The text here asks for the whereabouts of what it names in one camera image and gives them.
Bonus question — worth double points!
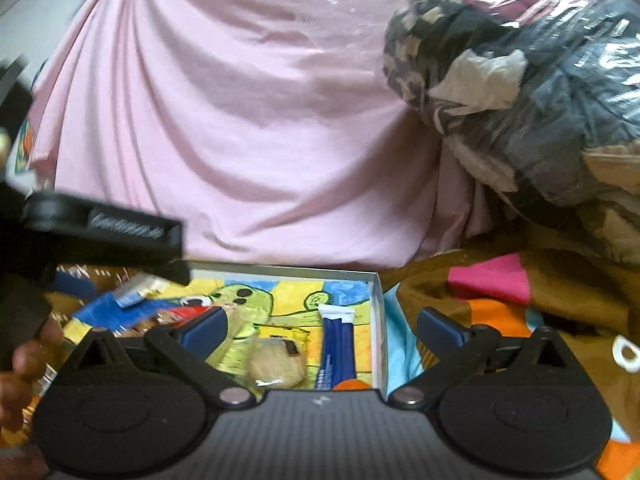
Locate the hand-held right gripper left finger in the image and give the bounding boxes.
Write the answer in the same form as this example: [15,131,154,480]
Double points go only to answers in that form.
[52,305,254,407]

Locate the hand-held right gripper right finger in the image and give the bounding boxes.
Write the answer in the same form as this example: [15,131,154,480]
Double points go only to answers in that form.
[387,306,574,409]

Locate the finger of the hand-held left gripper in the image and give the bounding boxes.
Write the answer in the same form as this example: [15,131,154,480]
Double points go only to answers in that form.
[148,254,192,287]

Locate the shallow box with colourful drawing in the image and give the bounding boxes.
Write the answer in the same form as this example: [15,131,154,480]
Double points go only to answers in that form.
[44,260,392,397]

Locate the person's left hand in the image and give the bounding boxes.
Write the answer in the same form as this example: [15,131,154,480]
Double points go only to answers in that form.
[0,317,67,448]

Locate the small white blue packet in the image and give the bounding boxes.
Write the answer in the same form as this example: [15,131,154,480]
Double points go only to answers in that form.
[112,277,172,309]

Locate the round cookie packet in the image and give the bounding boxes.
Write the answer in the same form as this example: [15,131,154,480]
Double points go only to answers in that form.
[247,335,307,390]

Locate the blue snack packet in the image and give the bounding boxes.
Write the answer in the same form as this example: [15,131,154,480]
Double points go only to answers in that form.
[72,290,148,337]

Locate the blue tube packet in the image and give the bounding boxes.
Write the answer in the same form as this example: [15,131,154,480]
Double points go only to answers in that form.
[314,303,358,392]

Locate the printed blanket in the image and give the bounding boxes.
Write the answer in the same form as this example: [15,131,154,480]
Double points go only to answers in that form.
[380,197,640,480]

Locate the pink cloth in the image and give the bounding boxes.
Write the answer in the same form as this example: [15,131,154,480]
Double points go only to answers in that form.
[27,0,521,270]

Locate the plastic bag of dark clothes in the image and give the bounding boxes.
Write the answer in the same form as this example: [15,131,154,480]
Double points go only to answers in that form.
[381,0,640,213]

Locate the white crumpled paper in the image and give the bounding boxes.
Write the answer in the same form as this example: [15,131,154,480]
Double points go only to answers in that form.
[429,49,529,114]

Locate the wall poster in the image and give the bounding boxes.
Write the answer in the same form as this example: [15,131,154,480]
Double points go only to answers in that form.
[14,119,42,177]

